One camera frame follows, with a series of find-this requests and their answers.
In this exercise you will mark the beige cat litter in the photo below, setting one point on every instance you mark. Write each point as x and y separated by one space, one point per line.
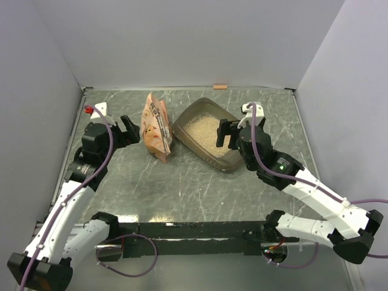
203 130

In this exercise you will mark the orange cat litter bag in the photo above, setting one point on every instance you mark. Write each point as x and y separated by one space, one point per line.
155 128

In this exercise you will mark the grey translucent litter box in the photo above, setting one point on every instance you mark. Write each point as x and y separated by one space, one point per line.
206 107

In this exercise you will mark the orange tape piece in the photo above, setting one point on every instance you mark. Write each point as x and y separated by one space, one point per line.
220 87

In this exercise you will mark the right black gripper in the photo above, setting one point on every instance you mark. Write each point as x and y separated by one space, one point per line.
227 128

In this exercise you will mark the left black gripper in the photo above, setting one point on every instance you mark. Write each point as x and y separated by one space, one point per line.
130 127

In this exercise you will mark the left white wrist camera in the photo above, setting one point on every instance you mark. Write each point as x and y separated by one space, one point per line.
99 113

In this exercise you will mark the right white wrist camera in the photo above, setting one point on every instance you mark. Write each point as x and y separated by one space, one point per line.
253 114

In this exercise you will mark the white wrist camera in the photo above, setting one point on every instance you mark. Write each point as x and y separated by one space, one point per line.
99 113
253 114

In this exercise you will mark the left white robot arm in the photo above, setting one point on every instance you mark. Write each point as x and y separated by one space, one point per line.
48 262

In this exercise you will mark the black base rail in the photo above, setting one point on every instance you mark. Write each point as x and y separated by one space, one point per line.
199 238

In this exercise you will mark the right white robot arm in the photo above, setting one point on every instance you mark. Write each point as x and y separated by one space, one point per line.
346 228

